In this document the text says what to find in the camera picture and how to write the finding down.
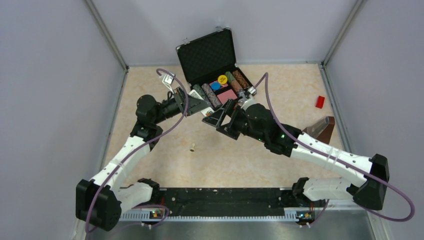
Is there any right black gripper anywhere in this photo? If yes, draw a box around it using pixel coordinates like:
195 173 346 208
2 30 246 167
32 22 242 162
203 98 267 143

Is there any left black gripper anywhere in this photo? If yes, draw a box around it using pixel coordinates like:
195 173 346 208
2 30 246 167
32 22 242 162
153 86 212 124

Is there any white remote control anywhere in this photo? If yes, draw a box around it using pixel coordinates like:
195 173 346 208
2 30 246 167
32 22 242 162
189 89 215 117

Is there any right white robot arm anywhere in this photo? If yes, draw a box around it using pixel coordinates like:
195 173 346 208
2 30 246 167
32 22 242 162
202 100 390 211

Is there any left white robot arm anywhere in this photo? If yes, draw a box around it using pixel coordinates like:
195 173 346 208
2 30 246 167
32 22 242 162
75 87 211 231

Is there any blue poker chip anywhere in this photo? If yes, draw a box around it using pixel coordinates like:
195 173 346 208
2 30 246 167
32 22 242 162
210 81 222 91

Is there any pink card deck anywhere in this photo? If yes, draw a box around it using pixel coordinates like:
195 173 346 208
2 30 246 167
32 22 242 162
217 89 238 105

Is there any yellow poker chip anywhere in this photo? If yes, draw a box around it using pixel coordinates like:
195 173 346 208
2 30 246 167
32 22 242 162
217 74 228 85

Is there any black poker chip case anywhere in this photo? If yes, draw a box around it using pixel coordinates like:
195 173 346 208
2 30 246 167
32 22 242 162
176 28 257 111

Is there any brown knife holder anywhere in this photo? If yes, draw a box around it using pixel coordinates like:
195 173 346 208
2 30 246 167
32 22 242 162
303 116 336 145

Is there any red block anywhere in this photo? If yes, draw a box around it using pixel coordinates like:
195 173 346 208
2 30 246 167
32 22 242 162
315 95 326 109

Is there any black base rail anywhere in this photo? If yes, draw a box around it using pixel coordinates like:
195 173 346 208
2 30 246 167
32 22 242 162
142 187 325 219

